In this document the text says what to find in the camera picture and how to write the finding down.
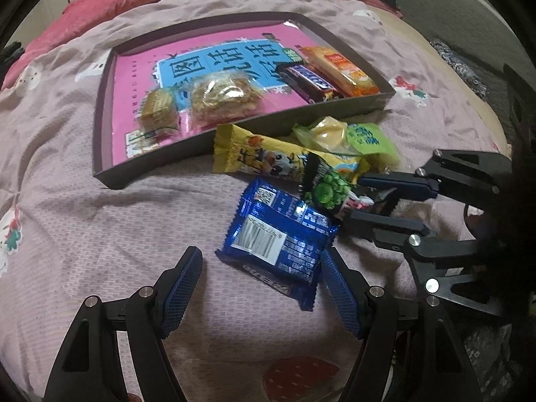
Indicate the dark chocolate bar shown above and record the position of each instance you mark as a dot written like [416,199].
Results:
[305,81]

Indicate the dark shallow box tray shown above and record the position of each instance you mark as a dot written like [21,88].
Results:
[167,168]

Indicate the long yellow snack bar packet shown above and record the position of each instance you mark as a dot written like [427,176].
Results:
[251,153]

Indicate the small square pastry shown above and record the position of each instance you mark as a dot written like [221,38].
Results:
[157,106]

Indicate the printed lilac bedsheet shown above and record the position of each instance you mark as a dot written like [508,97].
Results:
[83,217]

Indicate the light green snack packet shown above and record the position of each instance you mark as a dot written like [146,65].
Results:
[372,140]

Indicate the pink and blue book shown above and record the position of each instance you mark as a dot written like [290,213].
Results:
[134,75]

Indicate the orange biscuit packet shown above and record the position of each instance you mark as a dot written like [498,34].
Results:
[339,69]

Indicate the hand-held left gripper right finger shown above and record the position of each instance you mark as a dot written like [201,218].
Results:
[341,297]

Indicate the blue cookie packet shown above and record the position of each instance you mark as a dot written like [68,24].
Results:
[276,238]

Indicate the dark floral cloth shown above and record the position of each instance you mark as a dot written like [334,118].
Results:
[460,67]

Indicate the dark green pea packet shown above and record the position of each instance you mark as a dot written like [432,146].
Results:
[328,186]

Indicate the clear packet of nut brittle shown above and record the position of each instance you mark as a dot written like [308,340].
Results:
[224,96]

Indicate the grey padded headboard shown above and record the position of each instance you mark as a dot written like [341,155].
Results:
[452,8]

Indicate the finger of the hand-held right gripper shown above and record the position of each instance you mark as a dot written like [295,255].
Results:
[393,184]
[377,228]

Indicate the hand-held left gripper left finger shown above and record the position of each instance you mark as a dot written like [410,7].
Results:
[182,293]

